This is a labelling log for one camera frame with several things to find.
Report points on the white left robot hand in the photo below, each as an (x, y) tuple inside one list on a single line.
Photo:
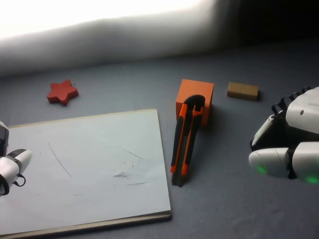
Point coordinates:
[(12, 164)]

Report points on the white paper pad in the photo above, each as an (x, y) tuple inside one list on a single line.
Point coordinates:
[(94, 159)]

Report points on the tan wooden block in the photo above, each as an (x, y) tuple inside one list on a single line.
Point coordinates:
[(241, 90)]

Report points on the grey table cloth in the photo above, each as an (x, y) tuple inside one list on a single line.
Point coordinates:
[(236, 211)]

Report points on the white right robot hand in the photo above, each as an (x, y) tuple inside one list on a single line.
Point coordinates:
[(301, 119)]

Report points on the red star block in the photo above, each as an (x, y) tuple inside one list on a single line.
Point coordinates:
[(62, 92)]

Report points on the orange block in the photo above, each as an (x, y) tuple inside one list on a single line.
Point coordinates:
[(197, 87)]

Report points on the orange black utility knife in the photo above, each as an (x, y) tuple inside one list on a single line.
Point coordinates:
[(185, 142)]

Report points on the white backdrop sheet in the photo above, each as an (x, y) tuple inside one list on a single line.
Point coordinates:
[(99, 37)]

